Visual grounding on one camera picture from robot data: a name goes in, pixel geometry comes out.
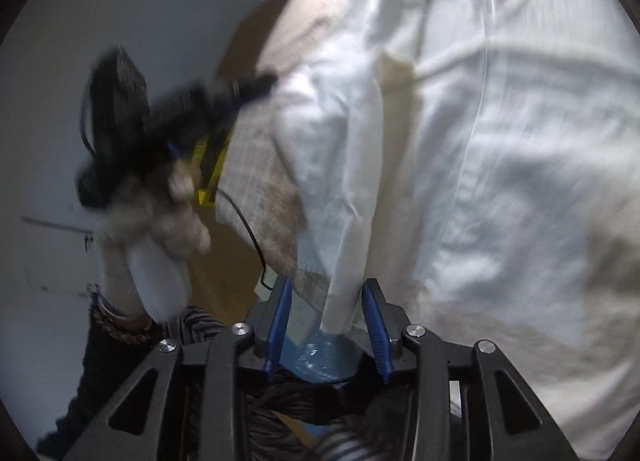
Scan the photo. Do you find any person's left hand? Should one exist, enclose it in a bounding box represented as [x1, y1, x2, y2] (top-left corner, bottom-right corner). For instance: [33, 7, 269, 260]
[92, 161, 213, 317]

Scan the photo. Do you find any blue plastic bag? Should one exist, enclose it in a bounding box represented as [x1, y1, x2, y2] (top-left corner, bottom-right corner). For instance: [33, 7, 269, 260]
[280, 331, 361, 384]

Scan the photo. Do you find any black cable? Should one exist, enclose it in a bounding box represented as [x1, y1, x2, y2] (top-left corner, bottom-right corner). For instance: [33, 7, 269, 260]
[215, 188, 273, 292]

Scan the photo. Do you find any dark striped clothing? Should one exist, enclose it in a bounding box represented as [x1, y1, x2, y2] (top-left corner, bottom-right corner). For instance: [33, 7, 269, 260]
[170, 306, 416, 461]

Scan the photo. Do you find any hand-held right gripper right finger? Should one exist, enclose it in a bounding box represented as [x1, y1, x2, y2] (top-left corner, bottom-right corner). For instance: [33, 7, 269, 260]
[361, 279, 581, 461]

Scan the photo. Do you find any beige plaid blanket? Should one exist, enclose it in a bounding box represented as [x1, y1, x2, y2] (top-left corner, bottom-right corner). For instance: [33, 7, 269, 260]
[215, 0, 640, 461]

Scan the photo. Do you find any beaded bracelet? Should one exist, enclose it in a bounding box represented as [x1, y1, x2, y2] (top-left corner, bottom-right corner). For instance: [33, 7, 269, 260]
[90, 296, 156, 344]

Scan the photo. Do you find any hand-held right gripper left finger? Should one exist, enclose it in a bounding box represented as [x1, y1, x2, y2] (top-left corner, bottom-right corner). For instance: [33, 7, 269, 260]
[65, 276, 293, 461]

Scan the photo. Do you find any white garment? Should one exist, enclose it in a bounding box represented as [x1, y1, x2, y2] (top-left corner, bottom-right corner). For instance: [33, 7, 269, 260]
[255, 0, 640, 461]

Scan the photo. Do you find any yellow tag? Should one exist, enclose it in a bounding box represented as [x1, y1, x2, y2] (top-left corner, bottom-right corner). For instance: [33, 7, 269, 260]
[192, 136, 231, 206]

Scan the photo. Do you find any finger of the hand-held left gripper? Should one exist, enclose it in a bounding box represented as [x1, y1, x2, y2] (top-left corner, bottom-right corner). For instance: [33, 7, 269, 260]
[220, 72, 278, 106]

